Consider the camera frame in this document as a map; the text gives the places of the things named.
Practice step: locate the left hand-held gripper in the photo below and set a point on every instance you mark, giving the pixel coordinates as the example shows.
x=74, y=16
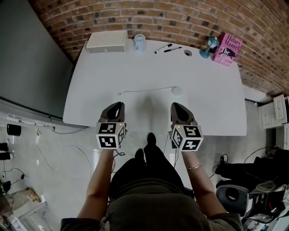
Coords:
x=108, y=135

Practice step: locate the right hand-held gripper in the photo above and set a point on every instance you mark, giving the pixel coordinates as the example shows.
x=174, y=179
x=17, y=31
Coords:
x=186, y=136

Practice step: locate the person's left forearm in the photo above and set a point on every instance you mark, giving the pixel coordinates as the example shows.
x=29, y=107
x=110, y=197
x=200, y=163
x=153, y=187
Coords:
x=98, y=180

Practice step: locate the person's right forearm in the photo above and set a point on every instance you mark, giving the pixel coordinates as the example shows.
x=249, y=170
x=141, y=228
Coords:
x=199, y=182

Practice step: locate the person's black shoe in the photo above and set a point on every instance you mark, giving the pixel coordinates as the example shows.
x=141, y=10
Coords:
x=151, y=138
x=139, y=155

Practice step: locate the white table leg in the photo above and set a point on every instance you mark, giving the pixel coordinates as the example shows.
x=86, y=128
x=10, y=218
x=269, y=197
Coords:
x=96, y=158
x=172, y=160

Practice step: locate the black marker pen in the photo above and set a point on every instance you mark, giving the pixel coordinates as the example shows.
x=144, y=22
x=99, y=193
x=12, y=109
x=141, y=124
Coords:
x=172, y=49

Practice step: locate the black marker with white barrel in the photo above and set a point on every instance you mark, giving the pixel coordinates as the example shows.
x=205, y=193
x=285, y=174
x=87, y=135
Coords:
x=163, y=48

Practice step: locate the person's black trousers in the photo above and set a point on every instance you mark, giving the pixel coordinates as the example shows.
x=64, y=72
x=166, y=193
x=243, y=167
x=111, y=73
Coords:
x=151, y=171

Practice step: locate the white drawer box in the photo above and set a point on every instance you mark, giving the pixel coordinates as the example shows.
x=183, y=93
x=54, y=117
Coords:
x=106, y=42

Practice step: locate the black power adapter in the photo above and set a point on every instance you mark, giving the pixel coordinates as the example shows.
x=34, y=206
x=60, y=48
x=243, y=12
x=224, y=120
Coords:
x=223, y=158

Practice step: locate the white and blue cup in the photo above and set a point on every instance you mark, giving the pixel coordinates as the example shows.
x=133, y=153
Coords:
x=139, y=42

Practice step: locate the teal small lamp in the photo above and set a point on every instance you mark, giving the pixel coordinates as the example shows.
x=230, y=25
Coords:
x=208, y=47

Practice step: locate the pink book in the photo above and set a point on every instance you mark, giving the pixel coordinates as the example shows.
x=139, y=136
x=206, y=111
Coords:
x=227, y=50

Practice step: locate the black bag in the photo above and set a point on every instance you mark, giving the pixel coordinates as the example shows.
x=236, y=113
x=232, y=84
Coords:
x=255, y=168

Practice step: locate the person's olive shirt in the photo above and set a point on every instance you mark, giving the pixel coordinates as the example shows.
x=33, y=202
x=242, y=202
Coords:
x=153, y=209

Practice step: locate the white cabinet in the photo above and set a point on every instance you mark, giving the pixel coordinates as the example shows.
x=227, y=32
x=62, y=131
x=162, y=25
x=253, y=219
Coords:
x=274, y=111

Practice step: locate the dark grey board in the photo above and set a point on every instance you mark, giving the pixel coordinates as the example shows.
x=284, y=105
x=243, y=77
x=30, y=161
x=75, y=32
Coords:
x=29, y=58

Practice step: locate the black cylinder container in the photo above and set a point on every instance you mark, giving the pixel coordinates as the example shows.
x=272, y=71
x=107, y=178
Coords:
x=14, y=129

